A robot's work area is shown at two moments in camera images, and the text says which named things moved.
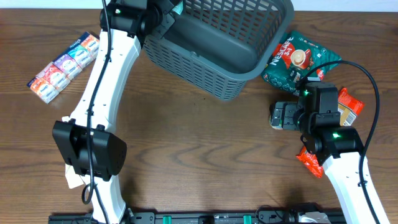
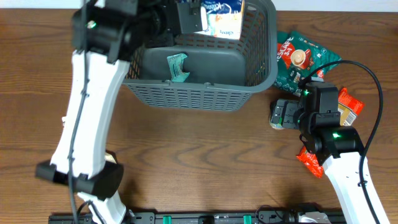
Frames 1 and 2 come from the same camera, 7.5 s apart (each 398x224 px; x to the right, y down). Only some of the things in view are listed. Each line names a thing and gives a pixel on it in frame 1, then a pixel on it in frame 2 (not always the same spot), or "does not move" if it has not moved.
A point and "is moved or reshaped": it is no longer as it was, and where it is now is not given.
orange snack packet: (348, 107) does not move
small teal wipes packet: (178, 8) is moved or reshaped
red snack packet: (311, 161) does not move
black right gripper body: (292, 118) does not move
